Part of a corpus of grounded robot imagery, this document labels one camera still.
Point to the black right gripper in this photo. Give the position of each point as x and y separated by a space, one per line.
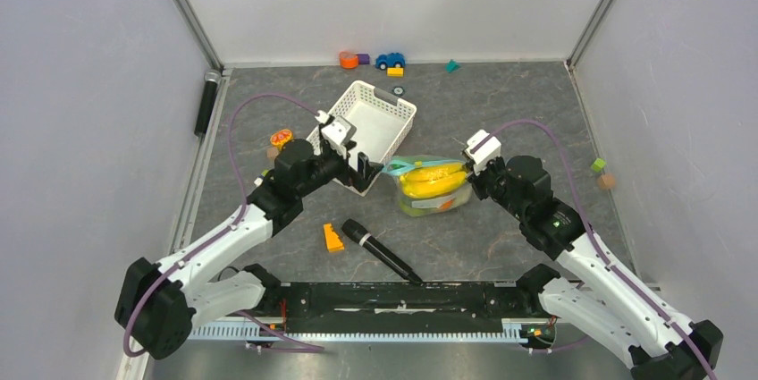
476 180

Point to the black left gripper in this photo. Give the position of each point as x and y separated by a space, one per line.
361 178

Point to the orange toy bell pepper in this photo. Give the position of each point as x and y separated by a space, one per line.
446 205

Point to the green toy pear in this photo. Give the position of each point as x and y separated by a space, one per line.
410 210

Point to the yellow toy banana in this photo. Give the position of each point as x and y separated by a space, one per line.
433 181

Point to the clear zip top bag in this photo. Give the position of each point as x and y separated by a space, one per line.
400 165

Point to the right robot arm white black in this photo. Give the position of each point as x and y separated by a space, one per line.
650 337

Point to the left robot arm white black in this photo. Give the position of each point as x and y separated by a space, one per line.
161 303

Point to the white plastic basket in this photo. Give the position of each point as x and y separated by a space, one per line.
382 121

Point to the black microphone on table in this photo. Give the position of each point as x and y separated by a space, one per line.
365 239

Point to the orange wedge block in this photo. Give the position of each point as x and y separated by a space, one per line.
332 239

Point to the orange red round toy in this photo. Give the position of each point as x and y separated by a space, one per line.
280 138

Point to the yellow lego brick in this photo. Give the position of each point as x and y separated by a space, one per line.
395 72

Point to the lime green cube block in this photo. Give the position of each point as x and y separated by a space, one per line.
598 165

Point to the green white lego stack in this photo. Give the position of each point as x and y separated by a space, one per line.
261 177

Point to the tan wooden cube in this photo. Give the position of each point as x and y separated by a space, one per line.
606 181

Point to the orange tape roll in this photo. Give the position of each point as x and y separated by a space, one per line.
348 60

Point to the blue toy car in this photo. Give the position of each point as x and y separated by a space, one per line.
391 60

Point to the teal triangular block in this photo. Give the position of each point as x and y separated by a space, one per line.
452 66

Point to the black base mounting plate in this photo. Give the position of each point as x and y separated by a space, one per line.
397 308

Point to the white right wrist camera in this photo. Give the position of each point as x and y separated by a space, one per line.
480 149

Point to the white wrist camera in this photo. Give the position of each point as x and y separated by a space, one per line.
480 149
334 133

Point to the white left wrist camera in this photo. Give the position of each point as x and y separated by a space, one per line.
334 133

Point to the black microphone on rail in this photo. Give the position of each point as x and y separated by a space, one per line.
206 107

